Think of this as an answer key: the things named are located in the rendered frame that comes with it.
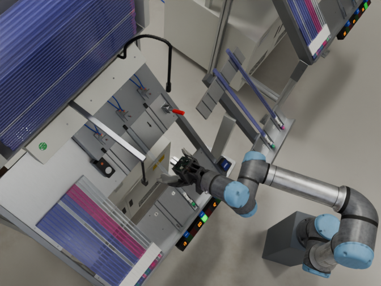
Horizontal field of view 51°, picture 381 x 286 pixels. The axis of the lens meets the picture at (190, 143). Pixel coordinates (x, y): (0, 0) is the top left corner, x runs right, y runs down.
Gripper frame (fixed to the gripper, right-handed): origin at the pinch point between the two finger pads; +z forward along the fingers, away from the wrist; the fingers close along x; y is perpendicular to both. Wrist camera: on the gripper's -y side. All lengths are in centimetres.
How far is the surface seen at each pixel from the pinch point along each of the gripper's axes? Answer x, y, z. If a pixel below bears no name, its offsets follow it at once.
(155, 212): 14.0, -18.4, 7.5
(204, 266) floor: 8, -105, 28
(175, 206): 6.1, -24.4, 6.3
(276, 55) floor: -143, -79, 67
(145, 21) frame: -20, 48, 0
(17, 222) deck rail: 48, 22, 14
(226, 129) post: -40, -28, 15
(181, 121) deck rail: -19.1, -0.2, 11.3
